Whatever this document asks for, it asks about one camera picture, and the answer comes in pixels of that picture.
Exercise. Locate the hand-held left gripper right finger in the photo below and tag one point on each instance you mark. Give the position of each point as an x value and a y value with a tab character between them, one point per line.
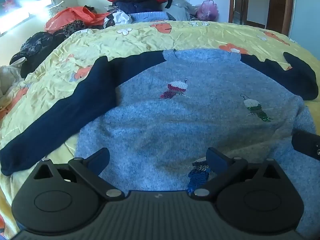
215	162

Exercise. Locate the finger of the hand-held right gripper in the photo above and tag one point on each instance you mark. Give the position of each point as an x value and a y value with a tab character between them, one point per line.
306	143

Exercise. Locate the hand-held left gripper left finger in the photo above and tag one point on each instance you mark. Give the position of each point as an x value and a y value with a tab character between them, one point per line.
97	163

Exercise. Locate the blue sweater with navy sleeves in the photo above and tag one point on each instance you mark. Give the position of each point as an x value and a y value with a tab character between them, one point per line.
175	120

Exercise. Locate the cream cloth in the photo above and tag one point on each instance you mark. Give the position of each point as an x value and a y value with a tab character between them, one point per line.
8	80

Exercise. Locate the dark patterned cloth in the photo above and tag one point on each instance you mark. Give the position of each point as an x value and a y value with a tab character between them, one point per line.
37	45

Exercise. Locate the yellow carrot print bedsheet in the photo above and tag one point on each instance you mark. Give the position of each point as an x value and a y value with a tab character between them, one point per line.
150	41

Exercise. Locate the leopard print cloth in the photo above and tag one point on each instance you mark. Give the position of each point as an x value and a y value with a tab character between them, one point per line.
73	27

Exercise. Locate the white crumpled cloth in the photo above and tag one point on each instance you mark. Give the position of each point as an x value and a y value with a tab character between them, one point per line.
121	18

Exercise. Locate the orange plastic bag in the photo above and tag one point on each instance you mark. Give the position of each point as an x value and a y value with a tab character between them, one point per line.
68	17

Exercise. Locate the purple plastic bag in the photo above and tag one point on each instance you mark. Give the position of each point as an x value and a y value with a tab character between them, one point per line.
207	10

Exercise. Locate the dark green cloth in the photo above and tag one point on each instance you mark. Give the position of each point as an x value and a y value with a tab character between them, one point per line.
88	9

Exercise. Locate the light blue knit cloth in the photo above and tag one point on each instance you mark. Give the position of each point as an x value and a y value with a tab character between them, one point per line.
150	18

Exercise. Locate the grey cloth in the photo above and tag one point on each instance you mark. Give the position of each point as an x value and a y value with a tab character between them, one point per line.
180	10

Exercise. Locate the navy garment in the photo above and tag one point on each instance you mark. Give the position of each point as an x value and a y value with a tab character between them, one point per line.
135	7

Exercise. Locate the wooden door frame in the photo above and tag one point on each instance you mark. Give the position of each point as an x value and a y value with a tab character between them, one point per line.
277	2

